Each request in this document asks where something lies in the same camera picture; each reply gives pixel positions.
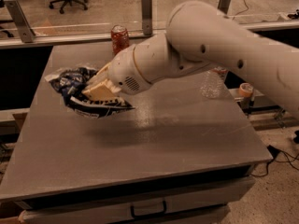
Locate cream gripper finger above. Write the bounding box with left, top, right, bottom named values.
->
left=87, top=63, right=110, bottom=85

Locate blue Kettle chip bag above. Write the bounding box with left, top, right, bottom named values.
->
left=45, top=66, right=134, bottom=119

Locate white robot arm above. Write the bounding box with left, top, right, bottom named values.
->
left=83, top=1, right=299, bottom=118

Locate red soda can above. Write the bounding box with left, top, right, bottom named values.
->
left=110, top=25, right=130, bottom=55

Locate clear plastic water bottle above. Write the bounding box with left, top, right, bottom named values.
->
left=200, top=66, right=228, bottom=99

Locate middle metal bracket post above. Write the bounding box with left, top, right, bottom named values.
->
left=141, top=0, right=152, bottom=35

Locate metal bracket post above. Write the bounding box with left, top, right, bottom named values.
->
left=218, top=0, right=231, bottom=14
left=4, top=0, right=36, bottom=43
left=141, top=0, right=152, bottom=35

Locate left metal bracket post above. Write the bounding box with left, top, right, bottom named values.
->
left=4, top=0, right=36, bottom=43

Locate glass barrier rail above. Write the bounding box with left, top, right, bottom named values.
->
left=0, top=21, right=299, bottom=49

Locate right metal bracket post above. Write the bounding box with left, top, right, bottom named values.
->
left=218, top=0, right=231, bottom=14

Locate grey drawer with black handle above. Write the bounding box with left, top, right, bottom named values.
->
left=19, top=176, right=254, bottom=224

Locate black floor cable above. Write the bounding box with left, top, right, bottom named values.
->
left=250, top=145, right=299, bottom=178

